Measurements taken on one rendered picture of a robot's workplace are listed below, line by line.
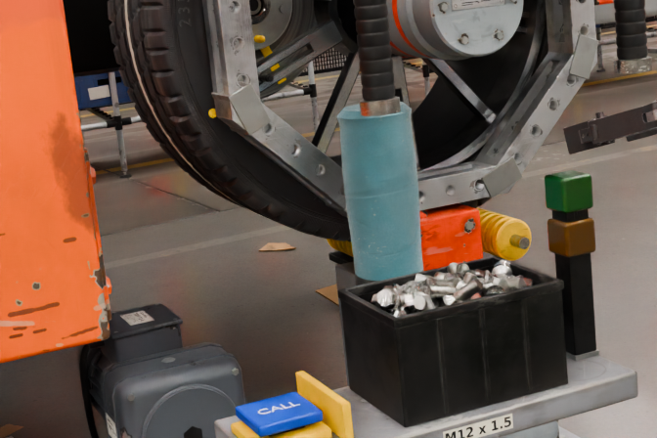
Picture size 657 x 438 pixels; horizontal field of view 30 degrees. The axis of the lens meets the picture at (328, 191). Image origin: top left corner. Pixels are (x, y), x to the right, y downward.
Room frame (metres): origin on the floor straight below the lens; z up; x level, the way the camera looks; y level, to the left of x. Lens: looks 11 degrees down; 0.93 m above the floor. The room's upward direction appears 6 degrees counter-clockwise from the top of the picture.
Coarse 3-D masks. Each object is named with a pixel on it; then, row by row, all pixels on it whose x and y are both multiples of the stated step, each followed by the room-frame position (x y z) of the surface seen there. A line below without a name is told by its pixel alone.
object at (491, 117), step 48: (336, 0) 1.65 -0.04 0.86; (528, 0) 1.77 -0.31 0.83; (288, 48) 1.62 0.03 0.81; (336, 48) 1.69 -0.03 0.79; (528, 48) 1.75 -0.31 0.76; (336, 96) 1.65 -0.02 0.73; (432, 96) 1.92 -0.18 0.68; (480, 96) 1.80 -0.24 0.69; (432, 144) 1.77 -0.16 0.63; (480, 144) 1.71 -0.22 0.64
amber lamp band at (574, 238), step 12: (552, 228) 1.32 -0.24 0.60; (564, 228) 1.30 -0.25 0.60; (576, 228) 1.30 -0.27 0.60; (588, 228) 1.31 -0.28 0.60; (552, 240) 1.32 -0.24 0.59; (564, 240) 1.30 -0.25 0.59; (576, 240) 1.30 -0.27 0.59; (588, 240) 1.31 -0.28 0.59; (552, 252) 1.33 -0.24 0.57; (564, 252) 1.30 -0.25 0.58; (576, 252) 1.30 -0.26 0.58; (588, 252) 1.31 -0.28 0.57
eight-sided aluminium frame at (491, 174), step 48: (240, 0) 1.49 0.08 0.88; (576, 0) 1.68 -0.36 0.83; (240, 48) 1.49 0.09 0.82; (576, 48) 1.67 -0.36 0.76; (240, 96) 1.48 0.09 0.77; (528, 96) 1.69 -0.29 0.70; (288, 144) 1.50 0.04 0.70; (528, 144) 1.64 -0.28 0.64; (336, 192) 1.53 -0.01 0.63; (432, 192) 1.58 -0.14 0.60; (480, 192) 1.61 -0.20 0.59
